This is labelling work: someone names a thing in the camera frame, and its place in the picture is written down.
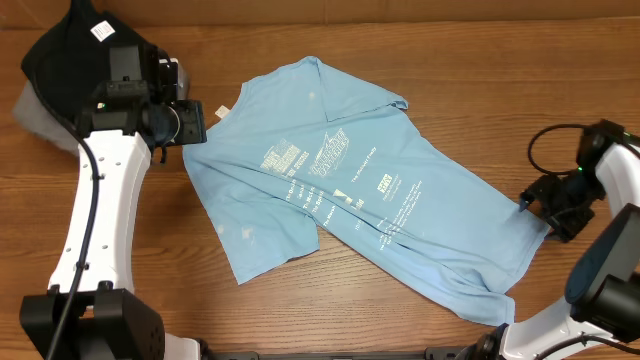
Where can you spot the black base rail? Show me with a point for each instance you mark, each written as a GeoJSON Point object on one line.
{"type": "Point", "coordinates": [340, 354]}

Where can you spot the folded grey t-shirt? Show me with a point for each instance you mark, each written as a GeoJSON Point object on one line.
{"type": "Point", "coordinates": [31, 114]}

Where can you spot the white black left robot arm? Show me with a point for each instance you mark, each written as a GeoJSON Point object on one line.
{"type": "Point", "coordinates": [90, 309]}

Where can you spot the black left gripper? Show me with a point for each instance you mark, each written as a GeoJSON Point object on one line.
{"type": "Point", "coordinates": [193, 126]}

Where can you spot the light blue printed t-shirt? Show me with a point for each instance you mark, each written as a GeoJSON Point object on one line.
{"type": "Point", "coordinates": [309, 147]}

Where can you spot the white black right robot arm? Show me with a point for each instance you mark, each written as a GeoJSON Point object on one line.
{"type": "Point", "coordinates": [600, 305]}

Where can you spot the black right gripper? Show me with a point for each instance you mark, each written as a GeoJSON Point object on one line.
{"type": "Point", "coordinates": [568, 225]}

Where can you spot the folded black t-shirt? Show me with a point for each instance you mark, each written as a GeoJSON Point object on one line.
{"type": "Point", "coordinates": [71, 59]}

